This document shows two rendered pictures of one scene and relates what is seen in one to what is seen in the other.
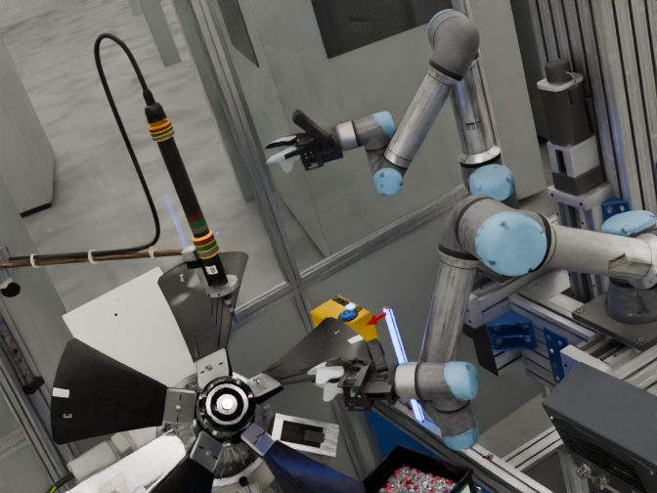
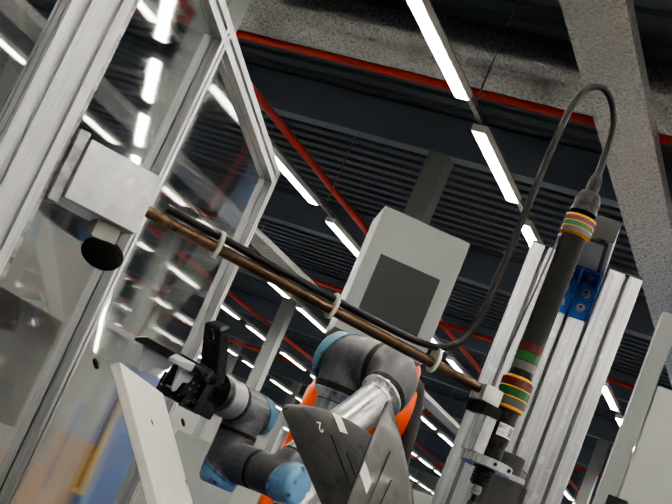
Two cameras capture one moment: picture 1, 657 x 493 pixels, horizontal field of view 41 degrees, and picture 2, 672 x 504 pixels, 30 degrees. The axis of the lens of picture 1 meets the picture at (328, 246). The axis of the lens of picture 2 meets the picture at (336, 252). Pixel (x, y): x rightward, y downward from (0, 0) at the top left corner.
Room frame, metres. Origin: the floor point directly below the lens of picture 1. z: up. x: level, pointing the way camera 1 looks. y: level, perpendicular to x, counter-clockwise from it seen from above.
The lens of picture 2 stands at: (1.00, 1.77, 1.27)
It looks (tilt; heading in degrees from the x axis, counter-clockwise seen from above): 12 degrees up; 303
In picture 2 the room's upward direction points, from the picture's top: 23 degrees clockwise
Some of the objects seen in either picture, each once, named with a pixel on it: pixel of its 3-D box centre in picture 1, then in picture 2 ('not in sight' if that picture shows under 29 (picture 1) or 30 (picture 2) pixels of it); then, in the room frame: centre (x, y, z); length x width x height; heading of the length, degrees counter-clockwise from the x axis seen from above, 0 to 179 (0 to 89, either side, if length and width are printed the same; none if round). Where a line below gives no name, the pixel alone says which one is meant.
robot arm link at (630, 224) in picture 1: (633, 244); not in sight; (1.71, -0.64, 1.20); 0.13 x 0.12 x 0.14; 12
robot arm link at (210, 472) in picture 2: (383, 163); (233, 461); (2.32, -0.22, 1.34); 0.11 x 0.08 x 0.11; 175
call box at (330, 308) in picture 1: (344, 327); not in sight; (2.07, 0.03, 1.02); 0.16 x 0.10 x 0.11; 24
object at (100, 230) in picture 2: (9, 287); (104, 248); (1.95, 0.74, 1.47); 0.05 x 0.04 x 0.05; 59
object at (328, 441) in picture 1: (300, 439); not in sight; (1.70, 0.20, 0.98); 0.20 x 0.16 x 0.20; 24
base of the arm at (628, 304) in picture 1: (637, 288); not in sight; (1.71, -0.64, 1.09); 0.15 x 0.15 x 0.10
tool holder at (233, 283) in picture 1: (210, 268); (492, 430); (1.66, 0.24, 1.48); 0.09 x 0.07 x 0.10; 59
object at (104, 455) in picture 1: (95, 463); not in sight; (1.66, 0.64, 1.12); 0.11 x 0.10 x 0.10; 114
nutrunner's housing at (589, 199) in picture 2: (188, 200); (539, 325); (1.65, 0.23, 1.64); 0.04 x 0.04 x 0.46
